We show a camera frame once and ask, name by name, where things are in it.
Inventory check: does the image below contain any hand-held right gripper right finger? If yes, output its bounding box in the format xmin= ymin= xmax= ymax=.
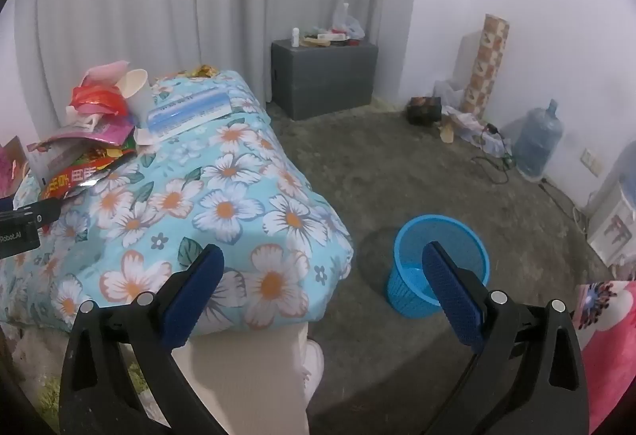
xmin=421 ymin=241 xmax=589 ymax=435

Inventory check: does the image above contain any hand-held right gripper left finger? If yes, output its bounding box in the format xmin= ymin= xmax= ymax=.
xmin=58 ymin=244 xmax=225 ymax=435

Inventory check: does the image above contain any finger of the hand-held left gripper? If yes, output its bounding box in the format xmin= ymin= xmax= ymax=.
xmin=0 ymin=197 xmax=61 ymax=224

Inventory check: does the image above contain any blue plastic mesh basket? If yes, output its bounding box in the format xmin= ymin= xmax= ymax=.
xmin=386 ymin=215 xmax=490 ymax=321

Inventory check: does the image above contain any red snack packet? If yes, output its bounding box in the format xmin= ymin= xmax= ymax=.
xmin=39 ymin=152 xmax=137 ymax=203

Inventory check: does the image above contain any purple foil packet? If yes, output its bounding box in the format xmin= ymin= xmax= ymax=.
xmin=27 ymin=114 xmax=136 ymax=154

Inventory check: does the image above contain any red plastic bag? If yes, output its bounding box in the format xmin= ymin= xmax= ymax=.
xmin=66 ymin=84 xmax=131 ymax=118

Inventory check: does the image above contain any blue floral blanket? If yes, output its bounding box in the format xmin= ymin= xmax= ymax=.
xmin=0 ymin=70 xmax=355 ymax=334

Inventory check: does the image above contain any paper cup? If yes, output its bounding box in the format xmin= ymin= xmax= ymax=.
xmin=116 ymin=69 xmax=156 ymax=128

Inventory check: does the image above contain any pale pink wrapper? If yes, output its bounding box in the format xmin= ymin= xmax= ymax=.
xmin=79 ymin=61 xmax=131 ymax=89

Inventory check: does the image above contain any pink printed cloth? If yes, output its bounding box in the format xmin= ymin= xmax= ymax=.
xmin=571 ymin=280 xmax=636 ymax=416

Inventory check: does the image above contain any blue water jug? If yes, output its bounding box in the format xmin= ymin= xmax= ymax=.
xmin=514 ymin=99 xmax=564 ymax=178
xmin=593 ymin=144 xmax=636 ymax=217

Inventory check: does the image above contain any blue white tissue packet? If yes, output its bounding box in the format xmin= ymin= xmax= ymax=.
xmin=145 ymin=86 xmax=232 ymax=138

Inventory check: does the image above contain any dark box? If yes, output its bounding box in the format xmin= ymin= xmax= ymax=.
xmin=407 ymin=96 xmax=443 ymax=124

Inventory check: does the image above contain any white plastic bag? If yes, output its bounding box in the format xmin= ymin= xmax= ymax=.
xmin=432 ymin=77 xmax=469 ymax=109

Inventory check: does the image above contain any cardboard box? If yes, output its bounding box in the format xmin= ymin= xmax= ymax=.
xmin=460 ymin=14 xmax=511 ymax=118

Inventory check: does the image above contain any grey cabinet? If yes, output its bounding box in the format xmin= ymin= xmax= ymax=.
xmin=271 ymin=39 xmax=379 ymax=121

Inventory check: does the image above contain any clear plastic bag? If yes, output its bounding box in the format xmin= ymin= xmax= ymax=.
xmin=330 ymin=2 xmax=366 ymax=41

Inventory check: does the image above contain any black cable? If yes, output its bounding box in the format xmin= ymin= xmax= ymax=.
xmin=538 ymin=177 xmax=594 ymax=220
xmin=469 ymin=122 xmax=514 ymax=185

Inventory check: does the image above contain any white wall socket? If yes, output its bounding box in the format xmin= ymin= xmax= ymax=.
xmin=580 ymin=148 xmax=604 ymax=176

